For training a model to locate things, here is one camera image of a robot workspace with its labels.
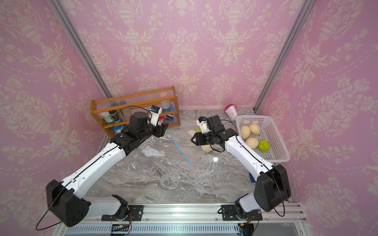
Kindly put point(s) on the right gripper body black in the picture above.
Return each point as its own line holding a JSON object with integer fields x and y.
{"x": 205, "y": 139}

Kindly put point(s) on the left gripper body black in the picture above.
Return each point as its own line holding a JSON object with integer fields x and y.
{"x": 158, "y": 131}

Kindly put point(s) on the green pear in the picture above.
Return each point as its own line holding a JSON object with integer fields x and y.
{"x": 197, "y": 129}
{"x": 263, "y": 146}

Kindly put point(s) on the clear zip-top bag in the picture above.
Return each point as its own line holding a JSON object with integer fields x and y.
{"x": 153, "y": 153}
{"x": 181, "y": 137}

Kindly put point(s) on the beige pear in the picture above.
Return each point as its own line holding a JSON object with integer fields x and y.
{"x": 245, "y": 132}
{"x": 252, "y": 143}
{"x": 254, "y": 129}

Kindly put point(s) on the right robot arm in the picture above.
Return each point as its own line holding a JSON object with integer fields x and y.
{"x": 272, "y": 185}

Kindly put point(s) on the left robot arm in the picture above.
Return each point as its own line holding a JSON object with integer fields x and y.
{"x": 65, "y": 199}

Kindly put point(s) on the blue white bottle on shelf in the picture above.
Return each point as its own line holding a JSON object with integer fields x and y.
{"x": 167, "y": 106}

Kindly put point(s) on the blue lid cup lower shelf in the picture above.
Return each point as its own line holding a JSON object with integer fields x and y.
{"x": 118, "y": 129}

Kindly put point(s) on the pink lid yogurt cup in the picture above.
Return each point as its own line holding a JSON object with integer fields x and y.
{"x": 231, "y": 112}

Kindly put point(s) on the wooden shelf rack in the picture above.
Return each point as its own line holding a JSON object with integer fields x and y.
{"x": 130, "y": 104}

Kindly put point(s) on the dark spice jar on shelf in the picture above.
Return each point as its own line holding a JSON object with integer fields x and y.
{"x": 114, "y": 116}

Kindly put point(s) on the white green bottle on shelf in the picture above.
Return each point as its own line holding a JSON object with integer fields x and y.
{"x": 107, "y": 117}

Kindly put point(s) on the white plastic basket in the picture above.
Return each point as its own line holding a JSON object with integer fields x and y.
{"x": 269, "y": 132}

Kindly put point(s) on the blue cube block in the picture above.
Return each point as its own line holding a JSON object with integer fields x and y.
{"x": 252, "y": 179}

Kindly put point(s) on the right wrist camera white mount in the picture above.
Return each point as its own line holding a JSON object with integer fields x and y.
{"x": 203, "y": 125}

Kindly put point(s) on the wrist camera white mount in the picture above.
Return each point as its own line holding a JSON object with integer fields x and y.
{"x": 203, "y": 125}
{"x": 155, "y": 111}

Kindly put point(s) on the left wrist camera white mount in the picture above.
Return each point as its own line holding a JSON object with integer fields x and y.
{"x": 155, "y": 111}

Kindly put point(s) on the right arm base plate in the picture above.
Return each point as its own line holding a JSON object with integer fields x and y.
{"x": 233, "y": 213}

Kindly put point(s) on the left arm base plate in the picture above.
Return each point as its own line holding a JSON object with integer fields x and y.
{"x": 132, "y": 213}

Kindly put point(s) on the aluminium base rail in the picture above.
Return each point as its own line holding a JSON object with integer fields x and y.
{"x": 194, "y": 219}

